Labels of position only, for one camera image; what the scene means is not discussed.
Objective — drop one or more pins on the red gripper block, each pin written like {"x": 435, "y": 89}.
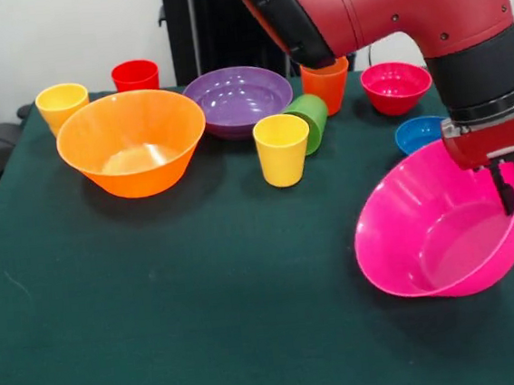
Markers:
{"x": 493, "y": 142}

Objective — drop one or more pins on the large pink bowl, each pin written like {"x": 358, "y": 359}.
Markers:
{"x": 423, "y": 213}

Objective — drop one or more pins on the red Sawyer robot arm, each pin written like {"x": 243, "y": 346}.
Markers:
{"x": 402, "y": 1}

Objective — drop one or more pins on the blue bowl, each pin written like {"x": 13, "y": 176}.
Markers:
{"x": 415, "y": 136}

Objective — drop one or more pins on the small crimson bowl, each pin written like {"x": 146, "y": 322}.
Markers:
{"x": 395, "y": 88}

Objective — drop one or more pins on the orange cup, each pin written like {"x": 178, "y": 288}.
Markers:
{"x": 327, "y": 90}

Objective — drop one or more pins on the green cup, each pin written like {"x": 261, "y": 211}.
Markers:
{"x": 314, "y": 114}

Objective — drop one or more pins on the yellow cup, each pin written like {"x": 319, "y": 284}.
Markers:
{"x": 62, "y": 106}
{"x": 283, "y": 153}

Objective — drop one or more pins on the purple bowl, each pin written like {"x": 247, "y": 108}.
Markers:
{"x": 239, "y": 98}

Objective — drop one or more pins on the dark green table cloth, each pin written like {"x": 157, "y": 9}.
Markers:
{"x": 203, "y": 298}

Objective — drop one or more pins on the black equipment stand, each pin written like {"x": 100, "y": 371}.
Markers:
{"x": 213, "y": 24}

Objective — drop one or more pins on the large orange bowl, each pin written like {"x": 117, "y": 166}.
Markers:
{"x": 131, "y": 141}

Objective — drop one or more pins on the red cup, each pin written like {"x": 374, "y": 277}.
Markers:
{"x": 134, "y": 77}

